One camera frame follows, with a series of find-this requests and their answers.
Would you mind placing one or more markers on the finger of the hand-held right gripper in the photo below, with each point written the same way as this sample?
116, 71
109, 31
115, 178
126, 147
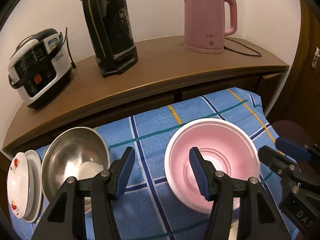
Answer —
275, 158
290, 147

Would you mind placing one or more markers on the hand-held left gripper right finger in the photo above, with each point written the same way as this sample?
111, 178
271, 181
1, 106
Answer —
197, 175

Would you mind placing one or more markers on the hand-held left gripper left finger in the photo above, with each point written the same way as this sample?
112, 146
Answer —
125, 172

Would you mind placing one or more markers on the pink plastic bowl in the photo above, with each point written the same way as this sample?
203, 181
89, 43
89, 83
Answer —
225, 142

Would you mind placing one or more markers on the stainless steel bowl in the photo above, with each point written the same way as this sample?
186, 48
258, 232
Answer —
75, 155

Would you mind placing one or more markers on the plain white round plate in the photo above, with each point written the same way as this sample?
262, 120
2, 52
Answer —
38, 192

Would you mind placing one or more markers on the red flower white plate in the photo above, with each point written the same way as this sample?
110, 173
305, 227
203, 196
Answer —
18, 185

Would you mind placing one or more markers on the dark round stool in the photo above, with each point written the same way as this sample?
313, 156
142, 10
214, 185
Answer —
290, 130

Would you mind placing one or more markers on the blue plaid tablecloth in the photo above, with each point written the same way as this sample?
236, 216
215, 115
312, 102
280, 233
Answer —
155, 135

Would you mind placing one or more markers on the brown wooden door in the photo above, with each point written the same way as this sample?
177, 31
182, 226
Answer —
308, 92

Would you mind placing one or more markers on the brown wooden cabinet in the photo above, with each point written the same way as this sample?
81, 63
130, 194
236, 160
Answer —
150, 72

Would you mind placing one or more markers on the white electric rice cooker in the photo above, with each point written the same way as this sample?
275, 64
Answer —
37, 70

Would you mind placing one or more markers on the black thermos flask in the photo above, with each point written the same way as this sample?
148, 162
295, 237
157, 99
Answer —
110, 30

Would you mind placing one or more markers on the pink electric kettle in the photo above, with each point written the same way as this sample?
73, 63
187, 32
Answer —
202, 17

